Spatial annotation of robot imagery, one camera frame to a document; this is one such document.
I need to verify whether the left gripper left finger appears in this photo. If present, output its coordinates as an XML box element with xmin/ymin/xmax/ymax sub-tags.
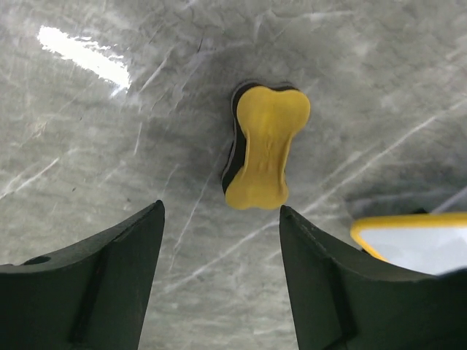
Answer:
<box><xmin>1</xmin><ymin>201</ymin><xmax>165</xmax><ymax>349</ymax></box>

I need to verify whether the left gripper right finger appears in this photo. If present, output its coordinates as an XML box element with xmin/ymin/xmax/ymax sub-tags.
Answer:
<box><xmin>279</xmin><ymin>206</ymin><xmax>466</xmax><ymax>349</ymax></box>

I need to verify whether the yellow bone-shaped eraser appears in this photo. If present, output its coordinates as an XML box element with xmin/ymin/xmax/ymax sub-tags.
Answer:
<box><xmin>221</xmin><ymin>80</ymin><xmax>311</xmax><ymax>210</ymax></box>

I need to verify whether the yellow framed whiteboard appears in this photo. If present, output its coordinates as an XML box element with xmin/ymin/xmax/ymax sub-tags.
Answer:
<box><xmin>350</xmin><ymin>212</ymin><xmax>466</xmax><ymax>276</ymax></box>

